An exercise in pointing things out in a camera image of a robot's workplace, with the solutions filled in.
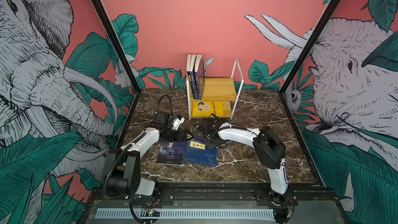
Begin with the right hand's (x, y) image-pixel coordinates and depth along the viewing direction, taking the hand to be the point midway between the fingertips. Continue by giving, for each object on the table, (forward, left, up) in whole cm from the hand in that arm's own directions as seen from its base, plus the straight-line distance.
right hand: (210, 142), depth 91 cm
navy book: (-5, +2, 0) cm, 5 cm away
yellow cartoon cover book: (+24, +3, +3) cm, 24 cm away
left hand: (+1, +13, +8) cm, 15 cm away
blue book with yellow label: (-8, +11, -1) cm, 14 cm away
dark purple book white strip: (-6, +23, -1) cm, 23 cm away
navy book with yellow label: (-1, +11, +2) cm, 11 cm away
